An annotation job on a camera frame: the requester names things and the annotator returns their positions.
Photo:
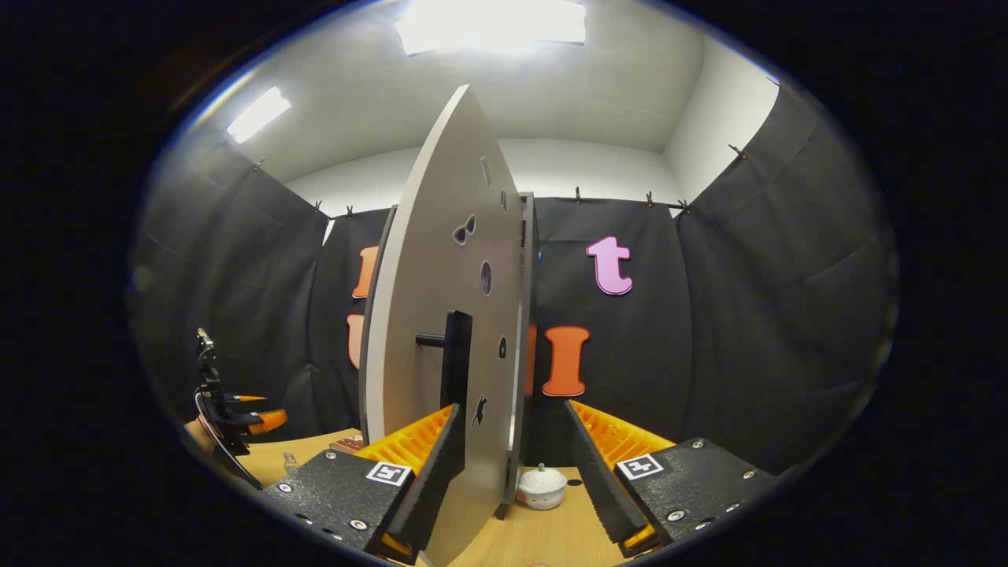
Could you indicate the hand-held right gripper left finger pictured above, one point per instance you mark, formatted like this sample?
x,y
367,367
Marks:
x,y
433,480

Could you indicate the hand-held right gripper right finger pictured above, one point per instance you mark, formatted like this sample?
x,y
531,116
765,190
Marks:
x,y
598,480

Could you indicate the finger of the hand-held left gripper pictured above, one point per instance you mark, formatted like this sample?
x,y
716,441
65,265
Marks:
x,y
252,398
268,421

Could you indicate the beige cabinet door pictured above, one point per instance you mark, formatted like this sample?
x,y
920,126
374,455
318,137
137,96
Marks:
x,y
425,276

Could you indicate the white lidded jar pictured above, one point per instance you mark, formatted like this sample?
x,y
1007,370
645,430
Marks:
x,y
542,488

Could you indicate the black backdrop cloth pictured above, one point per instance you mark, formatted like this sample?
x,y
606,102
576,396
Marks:
x,y
748,315

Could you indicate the small ceiling light panel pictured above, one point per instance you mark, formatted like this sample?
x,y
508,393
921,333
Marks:
x,y
258,114

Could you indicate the row of black cloth clips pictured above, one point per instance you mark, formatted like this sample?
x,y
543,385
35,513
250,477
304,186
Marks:
x,y
577,194

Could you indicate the large ceiling light panel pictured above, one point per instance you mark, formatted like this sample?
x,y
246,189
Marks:
x,y
488,24

